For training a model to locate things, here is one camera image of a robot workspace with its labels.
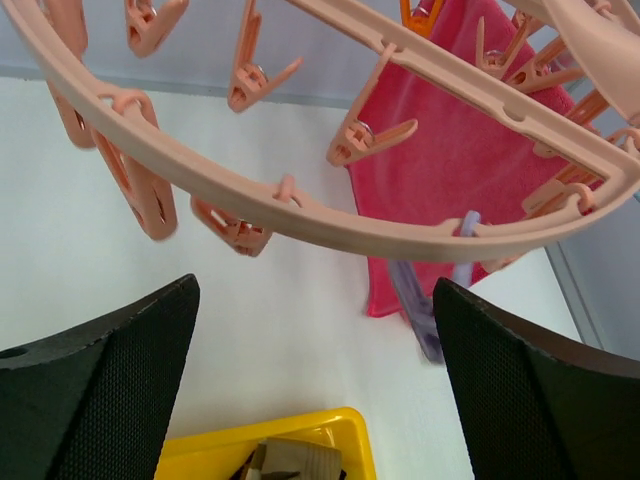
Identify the pink round clip hanger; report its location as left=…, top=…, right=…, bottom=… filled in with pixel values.
left=3, top=1, right=639, bottom=262

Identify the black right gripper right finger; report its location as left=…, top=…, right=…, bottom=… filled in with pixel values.
left=433, top=279, right=639, bottom=479

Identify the yellow plastic bin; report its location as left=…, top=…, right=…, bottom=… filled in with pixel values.
left=155, top=407, right=377, bottom=480

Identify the orange clothes clip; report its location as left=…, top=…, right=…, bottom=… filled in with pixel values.
left=399, top=0, right=445, bottom=38

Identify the beige brown striped sock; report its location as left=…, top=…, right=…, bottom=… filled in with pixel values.
left=232, top=438, right=347, bottom=480

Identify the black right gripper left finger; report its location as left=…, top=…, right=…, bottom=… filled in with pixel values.
left=1, top=274, right=200, bottom=479

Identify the pink towel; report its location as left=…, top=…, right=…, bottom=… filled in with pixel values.
left=347, top=1, right=573, bottom=318

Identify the purple clothes clip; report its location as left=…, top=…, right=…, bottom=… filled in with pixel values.
left=387, top=210, right=481, bottom=365

